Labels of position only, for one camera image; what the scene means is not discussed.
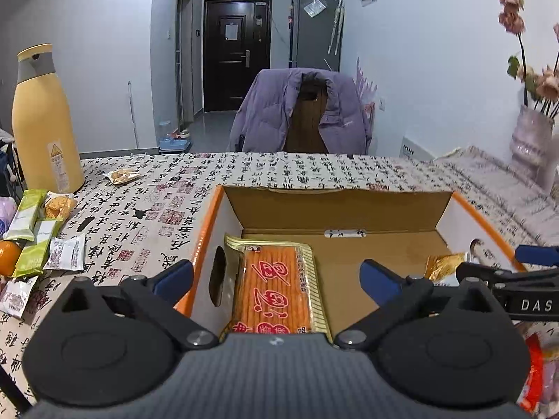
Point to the small nut snack packet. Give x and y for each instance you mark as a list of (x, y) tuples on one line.
[(122, 176)]

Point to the purple tissue pack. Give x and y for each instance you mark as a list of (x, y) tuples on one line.
[(8, 208)]

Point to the red blue chips bag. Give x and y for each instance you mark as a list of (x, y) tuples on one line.
[(532, 390)]

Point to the purple jacket on chair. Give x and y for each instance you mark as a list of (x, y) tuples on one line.
[(268, 112)]

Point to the wooden chair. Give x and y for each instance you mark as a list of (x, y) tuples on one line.
[(303, 135)]

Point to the dark entrance door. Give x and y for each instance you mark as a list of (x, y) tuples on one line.
[(236, 47)]

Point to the white packet near mandarins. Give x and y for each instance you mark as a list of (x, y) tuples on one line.
[(15, 296)]

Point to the white oat crisp packet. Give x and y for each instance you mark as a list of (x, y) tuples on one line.
[(439, 267)]

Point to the folded grey patterned cloth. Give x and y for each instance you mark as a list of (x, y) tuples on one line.
[(514, 204)]

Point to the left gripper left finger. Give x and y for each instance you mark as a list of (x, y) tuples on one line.
[(153, 300)]

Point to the calligraphy print tablecloth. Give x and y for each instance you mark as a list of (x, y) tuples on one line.
[(146, 226)]

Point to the white packet on table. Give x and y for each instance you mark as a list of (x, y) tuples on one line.
[(66, 254)]

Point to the yellow thermos bottle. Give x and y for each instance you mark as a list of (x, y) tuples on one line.
[(42, 125)]

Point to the orange cardboard box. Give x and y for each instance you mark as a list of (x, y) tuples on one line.
[(343, 227)]

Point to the green bar on table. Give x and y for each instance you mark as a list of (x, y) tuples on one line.
[(34, 255), (22, 226)]

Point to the orange biscuit stick pack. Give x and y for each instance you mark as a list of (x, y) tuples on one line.
[(277, 289)]

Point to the pink flower vase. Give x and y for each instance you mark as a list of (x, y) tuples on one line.
[(530, 141)]

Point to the orange mandarin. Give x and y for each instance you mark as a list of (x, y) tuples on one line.
[(9, 254)]

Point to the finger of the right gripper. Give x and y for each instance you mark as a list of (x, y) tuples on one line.
[(525, 296), (538, 255)]

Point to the grey refrigerator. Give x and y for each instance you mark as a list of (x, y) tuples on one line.
[(316, 28)]

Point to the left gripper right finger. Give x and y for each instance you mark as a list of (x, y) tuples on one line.
[(398, 299)]

